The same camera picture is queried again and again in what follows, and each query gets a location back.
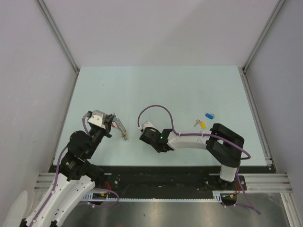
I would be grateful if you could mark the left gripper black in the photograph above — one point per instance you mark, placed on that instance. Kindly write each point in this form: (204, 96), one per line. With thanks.
(108, 124)

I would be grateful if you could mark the keyring with chain and tags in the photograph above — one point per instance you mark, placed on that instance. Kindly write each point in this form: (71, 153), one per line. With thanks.
(117, 124)

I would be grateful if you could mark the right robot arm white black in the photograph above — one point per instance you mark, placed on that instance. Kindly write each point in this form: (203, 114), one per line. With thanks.
(223, 144)

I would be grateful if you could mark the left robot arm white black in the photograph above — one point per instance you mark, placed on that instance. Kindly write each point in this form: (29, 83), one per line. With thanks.
(75, 176)

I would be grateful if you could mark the yellow key tag with key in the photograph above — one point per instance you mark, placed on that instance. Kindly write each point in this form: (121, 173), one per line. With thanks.
(200, 123)

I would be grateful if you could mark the blue key tag with key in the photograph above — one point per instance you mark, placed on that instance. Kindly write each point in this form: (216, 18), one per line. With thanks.
(209, 116)

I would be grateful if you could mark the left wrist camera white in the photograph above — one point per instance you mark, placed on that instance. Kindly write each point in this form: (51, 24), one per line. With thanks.
(96, 118)

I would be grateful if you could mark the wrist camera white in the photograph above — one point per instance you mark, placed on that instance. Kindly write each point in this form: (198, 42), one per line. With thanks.
(147, 124)
(96, 118)

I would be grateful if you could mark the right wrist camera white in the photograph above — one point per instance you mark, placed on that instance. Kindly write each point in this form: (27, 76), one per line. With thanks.
(147, 124)

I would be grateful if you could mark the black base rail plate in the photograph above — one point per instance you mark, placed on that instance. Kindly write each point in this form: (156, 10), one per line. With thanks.
(153, 180)

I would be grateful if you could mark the white slotted cable duct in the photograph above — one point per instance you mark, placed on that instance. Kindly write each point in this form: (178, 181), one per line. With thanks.
(195, 196)

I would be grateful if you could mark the left aluminium frame post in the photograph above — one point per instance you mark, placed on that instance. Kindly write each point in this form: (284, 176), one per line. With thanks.
(57, 34)

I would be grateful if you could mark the aluminium frame post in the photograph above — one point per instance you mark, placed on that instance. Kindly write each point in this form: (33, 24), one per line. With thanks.
(265, 31)
(57, 34)

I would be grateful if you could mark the right aluminium frame post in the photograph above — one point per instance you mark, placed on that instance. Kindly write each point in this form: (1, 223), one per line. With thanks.
(265, 31)

